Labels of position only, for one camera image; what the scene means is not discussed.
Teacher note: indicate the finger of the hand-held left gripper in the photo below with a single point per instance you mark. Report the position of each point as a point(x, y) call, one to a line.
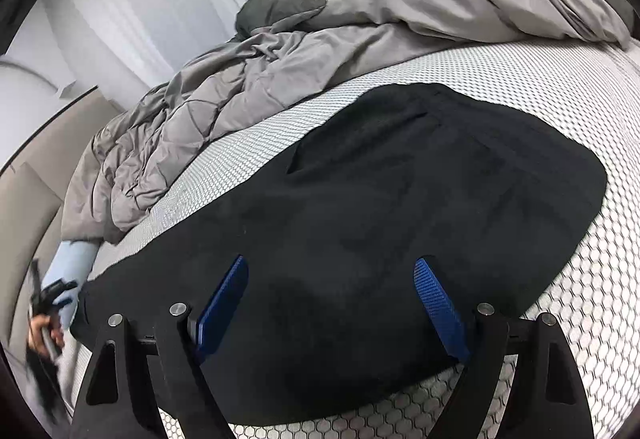
point(61, 290)

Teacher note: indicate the black pants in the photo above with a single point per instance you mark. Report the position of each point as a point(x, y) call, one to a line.
point(375, 194)

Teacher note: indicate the grey quilted comforter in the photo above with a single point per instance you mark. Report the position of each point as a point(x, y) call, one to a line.
point(250, 84)

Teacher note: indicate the dark cloth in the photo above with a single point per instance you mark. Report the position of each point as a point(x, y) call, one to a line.
point(45, 384)

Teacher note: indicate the person's left forearm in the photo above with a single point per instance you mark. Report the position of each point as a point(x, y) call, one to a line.
point(70, 264)

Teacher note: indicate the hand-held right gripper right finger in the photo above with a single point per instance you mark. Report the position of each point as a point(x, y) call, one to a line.
point(440, 309)

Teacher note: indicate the dark grey pillow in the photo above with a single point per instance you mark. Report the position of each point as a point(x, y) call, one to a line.
point(280, 9)

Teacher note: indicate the person's left hand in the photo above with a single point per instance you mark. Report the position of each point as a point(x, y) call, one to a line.
point(39, 336)

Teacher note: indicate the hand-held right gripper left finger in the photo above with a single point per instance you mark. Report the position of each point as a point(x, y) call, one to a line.
point(225, 304)

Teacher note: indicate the bed with honeycomb patterned mattress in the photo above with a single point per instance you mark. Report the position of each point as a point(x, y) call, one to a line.
point(575, 84)

